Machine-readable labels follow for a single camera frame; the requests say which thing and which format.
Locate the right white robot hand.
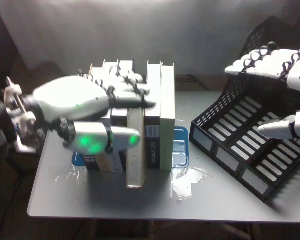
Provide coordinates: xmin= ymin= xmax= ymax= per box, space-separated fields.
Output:
xmin=224 ymin=41 xmax=300 ymax=146

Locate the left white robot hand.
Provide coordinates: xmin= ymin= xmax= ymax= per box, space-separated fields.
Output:
xmin=31 ymin=66 xmax=158 ymax=155

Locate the plain beige book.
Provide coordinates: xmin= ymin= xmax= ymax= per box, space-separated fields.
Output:
xmin=125 ymin=107 xmax=146 ymax=190

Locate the black three-slot file rack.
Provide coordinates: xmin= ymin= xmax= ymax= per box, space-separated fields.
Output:
xmin=189 ymin=16 xmax=300 ymax=205

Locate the blue metal bookend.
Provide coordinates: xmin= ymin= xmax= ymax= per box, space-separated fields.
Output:
xmin=173 ymin=126 xmax=191 ymax=169
xmin=71 ymin=149 xmax=87 ymax=166

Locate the black Century book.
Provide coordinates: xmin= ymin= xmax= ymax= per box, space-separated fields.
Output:
xmin=82 ymin=151 xmax=100 ymax=171

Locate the black Let It Be book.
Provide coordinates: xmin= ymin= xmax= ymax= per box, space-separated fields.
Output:
xmin=110 ymin=58 xmax=136 ymax=173

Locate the cream spine book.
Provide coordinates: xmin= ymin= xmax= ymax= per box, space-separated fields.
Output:
xmin=88 ymin=63 xmax=113 ymax=172

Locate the white Fashionindia book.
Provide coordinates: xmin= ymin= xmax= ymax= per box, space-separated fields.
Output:
xmin=99 ymin=59 xmax=125 ymax=174

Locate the black book with white label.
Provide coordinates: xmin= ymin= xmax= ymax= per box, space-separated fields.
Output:
xmin=144 ymin=60 xmax=163 ymax=170

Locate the black backdrop cloth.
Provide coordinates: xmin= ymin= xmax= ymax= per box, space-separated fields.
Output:
xmin=0 ymin=0 xmax=23 ymax=83

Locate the pale green book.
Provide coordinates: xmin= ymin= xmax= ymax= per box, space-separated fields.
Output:
xmin=159 ymin=62 xmax=176 ymax=172

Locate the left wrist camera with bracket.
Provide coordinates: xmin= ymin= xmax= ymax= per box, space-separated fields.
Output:
xmin=13 ymin=124 xmax=45 ymax=154

